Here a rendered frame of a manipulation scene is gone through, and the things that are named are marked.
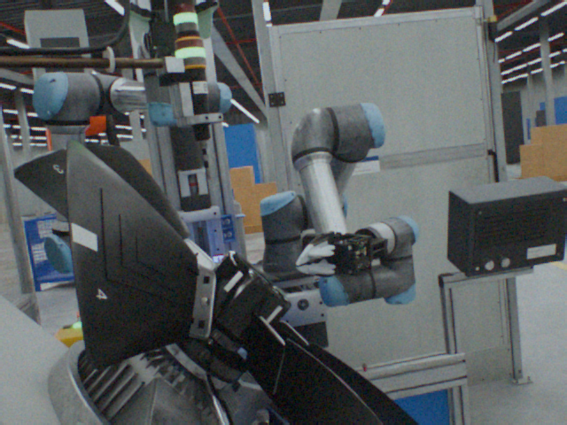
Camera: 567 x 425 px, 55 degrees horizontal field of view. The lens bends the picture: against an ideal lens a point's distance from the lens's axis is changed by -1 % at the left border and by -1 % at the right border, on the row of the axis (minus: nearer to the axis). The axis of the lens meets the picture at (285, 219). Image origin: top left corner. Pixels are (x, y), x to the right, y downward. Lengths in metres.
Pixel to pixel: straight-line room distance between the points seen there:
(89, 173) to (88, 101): 0.98
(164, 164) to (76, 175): 1.28
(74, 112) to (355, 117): 0.71
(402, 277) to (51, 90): 0.95
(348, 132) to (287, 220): 0.43
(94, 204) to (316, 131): 0.84
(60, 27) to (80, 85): 3.46
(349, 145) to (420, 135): 1.54
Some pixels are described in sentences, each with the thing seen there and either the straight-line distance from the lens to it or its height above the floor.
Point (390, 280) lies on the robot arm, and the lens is 1.24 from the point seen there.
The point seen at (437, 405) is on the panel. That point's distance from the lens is 1.46.
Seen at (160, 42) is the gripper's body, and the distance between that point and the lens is 1.04.
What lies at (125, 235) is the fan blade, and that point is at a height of 1.34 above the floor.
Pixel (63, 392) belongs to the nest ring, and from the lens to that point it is 0.75.
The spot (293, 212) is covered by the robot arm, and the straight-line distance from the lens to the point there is 1.66.
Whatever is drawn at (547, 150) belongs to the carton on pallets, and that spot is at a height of 0.72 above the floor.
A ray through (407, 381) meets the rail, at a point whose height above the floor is 0.82.
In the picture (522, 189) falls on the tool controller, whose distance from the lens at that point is 1.39.
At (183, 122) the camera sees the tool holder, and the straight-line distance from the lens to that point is 0.83.
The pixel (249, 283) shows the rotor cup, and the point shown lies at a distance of 0.72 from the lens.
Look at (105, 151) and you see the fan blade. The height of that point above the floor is 1.43.
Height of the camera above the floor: 1.39
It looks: 7 degrees down
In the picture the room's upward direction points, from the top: 8 degrees counter-clockwise
